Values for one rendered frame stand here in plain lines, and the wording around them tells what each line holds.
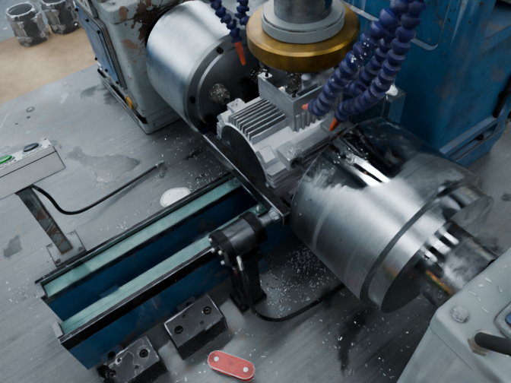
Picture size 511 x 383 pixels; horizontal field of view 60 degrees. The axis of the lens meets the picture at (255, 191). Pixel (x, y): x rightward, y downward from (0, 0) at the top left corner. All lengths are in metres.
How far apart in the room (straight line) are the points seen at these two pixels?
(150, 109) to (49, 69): 1.82
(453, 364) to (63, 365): 0.68
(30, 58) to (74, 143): 1.88
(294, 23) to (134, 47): 0.51
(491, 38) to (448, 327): 0.51
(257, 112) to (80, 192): 0.56
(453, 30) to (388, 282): 0.41
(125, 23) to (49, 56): 2.05
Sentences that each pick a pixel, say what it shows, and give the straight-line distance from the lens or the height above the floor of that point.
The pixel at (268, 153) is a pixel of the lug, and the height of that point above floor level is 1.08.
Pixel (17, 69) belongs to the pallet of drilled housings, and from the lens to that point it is 3.10.
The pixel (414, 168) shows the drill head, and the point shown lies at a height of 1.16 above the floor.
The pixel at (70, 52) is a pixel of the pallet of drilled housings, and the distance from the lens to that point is 3.09.
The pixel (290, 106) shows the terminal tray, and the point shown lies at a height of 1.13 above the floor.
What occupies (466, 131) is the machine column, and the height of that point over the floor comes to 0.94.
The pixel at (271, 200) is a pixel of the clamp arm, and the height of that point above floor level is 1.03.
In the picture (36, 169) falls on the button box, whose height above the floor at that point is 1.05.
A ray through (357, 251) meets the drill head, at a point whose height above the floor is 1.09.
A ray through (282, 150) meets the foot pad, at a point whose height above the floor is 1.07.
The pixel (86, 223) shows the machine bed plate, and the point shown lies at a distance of 1.11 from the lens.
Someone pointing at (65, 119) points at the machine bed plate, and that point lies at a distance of 1.42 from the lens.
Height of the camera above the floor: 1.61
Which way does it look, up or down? 50 degrees down
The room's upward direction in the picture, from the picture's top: 6 degrees counter-clockwise
